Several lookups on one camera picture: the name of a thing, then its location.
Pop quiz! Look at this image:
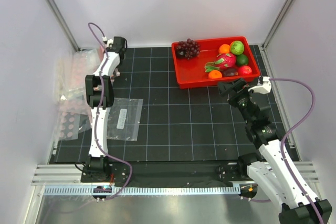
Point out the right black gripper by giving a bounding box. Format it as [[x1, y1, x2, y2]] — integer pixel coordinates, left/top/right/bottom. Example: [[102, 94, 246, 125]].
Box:
[[217, 78, 255, 125]]

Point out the pink dragon fruit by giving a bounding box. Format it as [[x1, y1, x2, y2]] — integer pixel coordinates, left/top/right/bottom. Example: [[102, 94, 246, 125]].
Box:
[[204, 53, 236, 72]]

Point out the pink-dotted zip bag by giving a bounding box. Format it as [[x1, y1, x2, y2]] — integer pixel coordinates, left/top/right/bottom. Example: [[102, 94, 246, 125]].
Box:
[[54, 48, 102, 100]]

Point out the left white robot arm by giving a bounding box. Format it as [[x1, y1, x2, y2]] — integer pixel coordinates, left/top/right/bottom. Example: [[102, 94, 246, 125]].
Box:
[[81, 36, 127, 183]]

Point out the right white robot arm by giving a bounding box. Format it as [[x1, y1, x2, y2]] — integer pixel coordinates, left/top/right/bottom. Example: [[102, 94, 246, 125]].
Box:
[[218, 77, 332, 223]]

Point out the clear blue-zip bag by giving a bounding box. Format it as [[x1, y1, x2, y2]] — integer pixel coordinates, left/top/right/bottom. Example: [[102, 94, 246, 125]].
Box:
[[107, 98, 143, 142]]

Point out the pink-dotted bag on table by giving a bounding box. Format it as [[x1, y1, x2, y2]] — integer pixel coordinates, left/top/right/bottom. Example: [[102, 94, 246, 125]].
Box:
[[54, 96, 92, 141]]

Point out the dark purple fruit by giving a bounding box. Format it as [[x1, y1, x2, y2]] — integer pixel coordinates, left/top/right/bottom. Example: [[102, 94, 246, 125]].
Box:
[[223, 68, 239, 77]]

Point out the red apple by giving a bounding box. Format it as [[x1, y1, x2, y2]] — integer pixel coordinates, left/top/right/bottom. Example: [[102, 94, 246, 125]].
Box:
[[238, 66, 253, 76]]

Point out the orange tangerine at front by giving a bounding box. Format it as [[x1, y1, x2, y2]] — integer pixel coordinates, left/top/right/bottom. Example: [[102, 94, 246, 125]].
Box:
[[208, 70, 223, 79]]

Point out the orange tangerine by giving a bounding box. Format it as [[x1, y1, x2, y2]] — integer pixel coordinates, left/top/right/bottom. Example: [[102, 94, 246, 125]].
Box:
[[218, 44, 230, 54], [208, 70, 223, 79]]

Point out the dark green lime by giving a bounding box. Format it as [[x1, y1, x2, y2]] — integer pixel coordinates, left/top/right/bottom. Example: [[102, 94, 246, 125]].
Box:
[[236, 54, 249, 67]]

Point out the light green bumpy fruit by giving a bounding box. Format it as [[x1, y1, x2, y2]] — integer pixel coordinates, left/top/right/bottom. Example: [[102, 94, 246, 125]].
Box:
[[229, 40, 245, 56]]

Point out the orange tangerine at back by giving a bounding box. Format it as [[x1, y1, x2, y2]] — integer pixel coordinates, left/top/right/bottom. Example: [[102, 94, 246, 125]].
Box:
[[218, 44, 230, 54]]

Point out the red plastic tray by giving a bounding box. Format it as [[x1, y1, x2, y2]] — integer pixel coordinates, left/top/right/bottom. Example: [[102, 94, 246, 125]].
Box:
[[172, 36, 260, 89]]

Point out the dark purple grape bunch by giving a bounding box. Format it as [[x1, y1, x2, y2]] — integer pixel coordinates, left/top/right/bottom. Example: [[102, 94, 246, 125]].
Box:
[[176, 39, 200, 60]]

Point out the black grid mat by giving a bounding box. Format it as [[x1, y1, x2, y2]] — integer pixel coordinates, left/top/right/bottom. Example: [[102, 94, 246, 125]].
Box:
[[48, 45, 300, 163]]

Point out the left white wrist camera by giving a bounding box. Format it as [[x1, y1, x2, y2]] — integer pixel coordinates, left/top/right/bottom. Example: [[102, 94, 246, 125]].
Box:
[[102, 37, 113, 49]]

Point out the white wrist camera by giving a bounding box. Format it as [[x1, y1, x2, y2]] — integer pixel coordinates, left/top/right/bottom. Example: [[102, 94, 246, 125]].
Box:
[[102, 37, 113, 49], [248, 77, 272, 94]]

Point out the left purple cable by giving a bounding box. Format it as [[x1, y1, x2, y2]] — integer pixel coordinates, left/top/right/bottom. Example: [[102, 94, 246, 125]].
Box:
[[87, 22, 133, 202]]

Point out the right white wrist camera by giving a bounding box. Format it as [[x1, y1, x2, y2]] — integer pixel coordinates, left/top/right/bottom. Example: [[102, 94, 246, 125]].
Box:
[[248, 77, 272, 94]]

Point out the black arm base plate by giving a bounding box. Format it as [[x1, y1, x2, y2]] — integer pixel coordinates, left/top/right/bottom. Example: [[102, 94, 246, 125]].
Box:
[[80, 159, 252, 187]]

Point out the left aluminium corner post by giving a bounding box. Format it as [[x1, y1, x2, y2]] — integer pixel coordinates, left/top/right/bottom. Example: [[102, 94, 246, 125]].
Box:
[[45, 0, 80, 51]]

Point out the aluminium corner post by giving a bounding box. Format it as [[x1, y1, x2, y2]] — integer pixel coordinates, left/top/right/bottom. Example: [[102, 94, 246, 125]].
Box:
[[262, 0, 295, 49], [45, 0, 80, 51]]

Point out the perforated metal rail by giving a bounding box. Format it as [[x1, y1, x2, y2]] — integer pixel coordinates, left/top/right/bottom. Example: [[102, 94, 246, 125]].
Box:
[[44, 185, 240, 196]]

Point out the right aluminium corner post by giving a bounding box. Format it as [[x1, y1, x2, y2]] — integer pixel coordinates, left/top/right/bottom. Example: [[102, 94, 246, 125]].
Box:
[[262, 0, 295, 49]]

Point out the aluminium front frame bar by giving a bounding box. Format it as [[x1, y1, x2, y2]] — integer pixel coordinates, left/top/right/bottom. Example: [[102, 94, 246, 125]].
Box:
[[31, 161, 319, 185]]

